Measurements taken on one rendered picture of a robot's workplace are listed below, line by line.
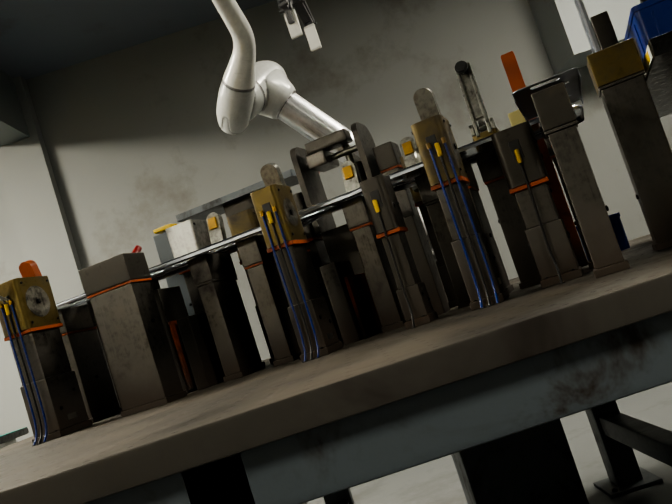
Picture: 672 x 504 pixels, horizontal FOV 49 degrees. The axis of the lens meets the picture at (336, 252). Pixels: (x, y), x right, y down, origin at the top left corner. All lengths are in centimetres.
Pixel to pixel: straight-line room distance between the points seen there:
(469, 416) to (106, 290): 100
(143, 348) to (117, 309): 10
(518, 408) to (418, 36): 431
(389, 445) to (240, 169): 407
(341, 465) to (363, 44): 430
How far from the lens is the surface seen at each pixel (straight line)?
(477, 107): 173
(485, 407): 86
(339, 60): 497
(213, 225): 190
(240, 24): 218
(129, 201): 495
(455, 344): 81
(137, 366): 165
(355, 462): 86
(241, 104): 230
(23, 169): 512
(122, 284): 164
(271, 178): 153
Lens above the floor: 77
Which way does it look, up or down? 5 degrees up
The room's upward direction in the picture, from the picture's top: 18 degrees counter-clockwise
